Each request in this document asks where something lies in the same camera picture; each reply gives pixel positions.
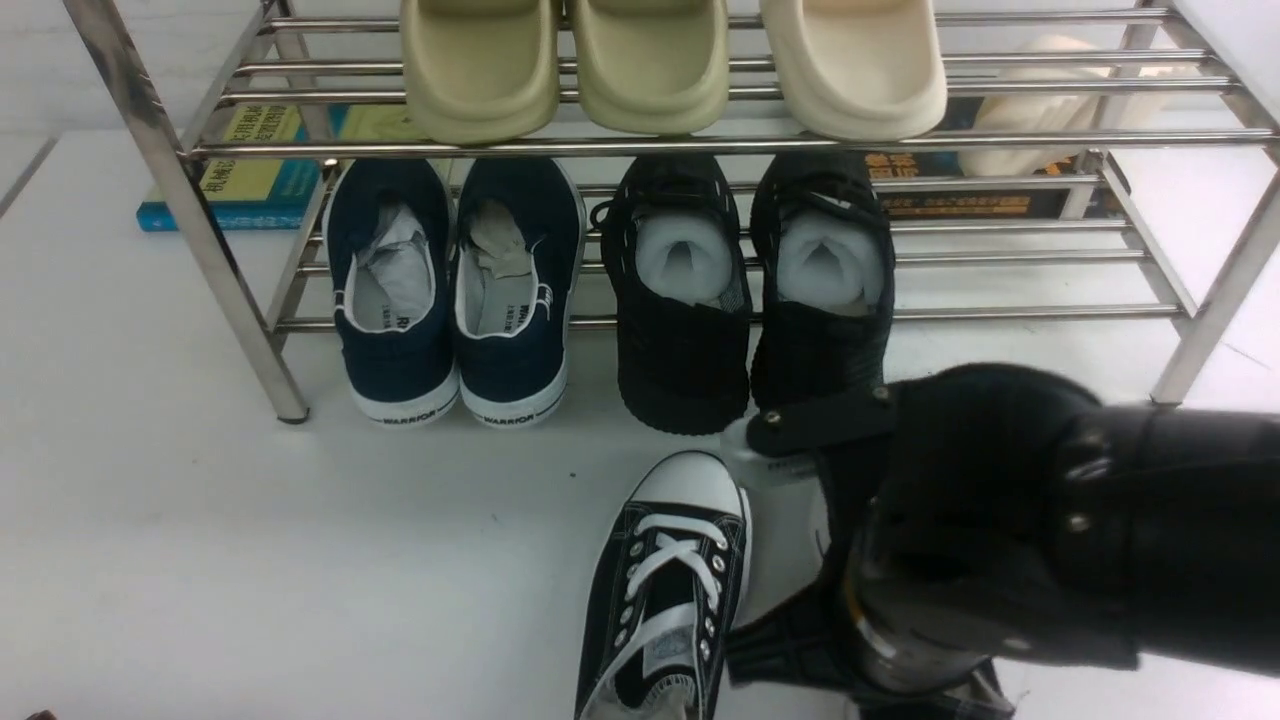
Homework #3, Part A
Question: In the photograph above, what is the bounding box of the navy canvas shoe right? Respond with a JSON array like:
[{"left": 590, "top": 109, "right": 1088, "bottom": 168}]
[{"left": 452, "top": 158, "right": 588, "bottom": 429}]

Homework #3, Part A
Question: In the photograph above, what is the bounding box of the olive green slipper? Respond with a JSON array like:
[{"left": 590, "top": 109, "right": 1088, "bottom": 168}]
[
  {"left": 399, "top": 1, "right": 562, "bottom": 146},
  {"left": 567, "top": 1, "right": 730, "bottom": 136}
]

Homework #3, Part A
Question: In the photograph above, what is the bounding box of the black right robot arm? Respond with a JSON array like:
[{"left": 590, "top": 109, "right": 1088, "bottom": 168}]
[{"left": 724, "top": 363, "right": 1279, "bottom": 706}]

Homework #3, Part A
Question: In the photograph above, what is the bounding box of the stainless steel shoe rack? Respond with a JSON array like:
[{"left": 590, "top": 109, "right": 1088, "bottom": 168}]
[{"left": 61, "top": 1, "right": 1277, "bottom": 425}]

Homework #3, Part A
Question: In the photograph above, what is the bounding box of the black knit sneaker right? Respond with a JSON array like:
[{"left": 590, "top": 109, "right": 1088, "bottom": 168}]
[{"left": 749, "top": 151, "right": 896, "bottom": 410}]

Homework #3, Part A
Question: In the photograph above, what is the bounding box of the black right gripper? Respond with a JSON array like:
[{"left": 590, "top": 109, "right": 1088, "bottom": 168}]
[{"left": 748, "top": 364, "right": 1139, "bottom": 693}]

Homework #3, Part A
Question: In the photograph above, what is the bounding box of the navy canvas shoe left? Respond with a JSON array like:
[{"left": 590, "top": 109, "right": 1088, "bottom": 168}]
[{"left": 321, "top": 158, "right": 460, "bottom": 428}]

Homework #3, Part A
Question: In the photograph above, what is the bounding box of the black knit sneaker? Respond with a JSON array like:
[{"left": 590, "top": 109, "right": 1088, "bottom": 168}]
[
  {"left": 591, "top": 154, "right": 753, "bottom": 436},
  {"left": 749, "top": 151, "right": 896, "bottom": 410}
]

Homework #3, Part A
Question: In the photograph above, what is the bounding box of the black knit sneaker left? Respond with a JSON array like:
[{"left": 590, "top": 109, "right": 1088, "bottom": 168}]
[{"left": 591, "top": 154, "right": 753, "bottom": 436}]

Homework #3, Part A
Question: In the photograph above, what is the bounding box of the black canvas sneaker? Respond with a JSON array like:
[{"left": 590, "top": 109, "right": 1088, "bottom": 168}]
[
  {"left": 575, "top": 450, "right": 754, "bottom": 719},
  {"left": 724, "top": 584, "right": 1015, "bottom": 719}
]

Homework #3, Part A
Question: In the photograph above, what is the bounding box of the cream slipper left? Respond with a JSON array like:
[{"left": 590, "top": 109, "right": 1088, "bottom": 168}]
[{"left": 760, "top": 1, "right": 948, "bottom": 141}]

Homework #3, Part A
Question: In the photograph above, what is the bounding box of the cream slipper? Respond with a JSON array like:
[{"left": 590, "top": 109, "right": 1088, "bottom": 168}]
[
  {"left": 957, "top": 64, "right": 1201, "bottom": 177},
  {"left": 760, "top": 1, "right": 948, "bottom": 141}
]

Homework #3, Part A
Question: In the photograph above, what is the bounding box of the olive green slipper right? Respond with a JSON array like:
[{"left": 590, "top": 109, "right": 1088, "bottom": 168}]
[{"left": 567, "top": 1, "right": 730, "bottom": 136}]

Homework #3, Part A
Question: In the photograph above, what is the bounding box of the yellow blue book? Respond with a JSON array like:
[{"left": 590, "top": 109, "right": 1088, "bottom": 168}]
[{"left": 200, "top": 105, "right": 420, "bottom": 231}]

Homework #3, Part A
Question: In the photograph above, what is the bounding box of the cream slipper right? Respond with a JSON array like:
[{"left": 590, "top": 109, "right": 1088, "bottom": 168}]
[{"left": 957, "top": 64, "right": 1201, "bottom": 177}]

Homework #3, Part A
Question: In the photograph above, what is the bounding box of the navy canvas shoe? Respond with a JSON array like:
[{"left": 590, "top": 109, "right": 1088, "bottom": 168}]
[
  {"left": 452, "top": 158, "right": 588, "bottom": 429},
  {"left": 321, "top": 158, "right": 460, "bottom": 428}
]

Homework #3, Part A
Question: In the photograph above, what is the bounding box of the olive green slipper left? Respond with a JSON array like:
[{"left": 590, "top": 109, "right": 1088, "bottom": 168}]
[{"left": 399, "top": 1, "right": 562, "bottom": 146}]

